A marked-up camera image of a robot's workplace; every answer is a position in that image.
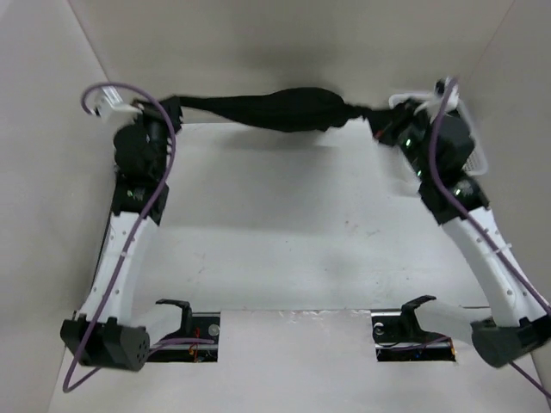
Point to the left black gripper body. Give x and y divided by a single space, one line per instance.
158 128

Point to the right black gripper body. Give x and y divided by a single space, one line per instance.
407 132

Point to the black tank top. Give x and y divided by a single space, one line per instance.
302 109

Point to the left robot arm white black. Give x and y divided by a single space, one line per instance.
105 333

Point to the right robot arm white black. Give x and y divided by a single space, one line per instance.
517 319

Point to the white plastic basket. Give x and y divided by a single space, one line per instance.
476 164

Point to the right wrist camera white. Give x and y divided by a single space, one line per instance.
446 90

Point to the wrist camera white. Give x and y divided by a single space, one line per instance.
111 108
446 90

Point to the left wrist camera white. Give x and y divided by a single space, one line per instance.
111 108

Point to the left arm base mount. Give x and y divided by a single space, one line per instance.
196 342

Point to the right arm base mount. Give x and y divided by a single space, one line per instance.
398 338

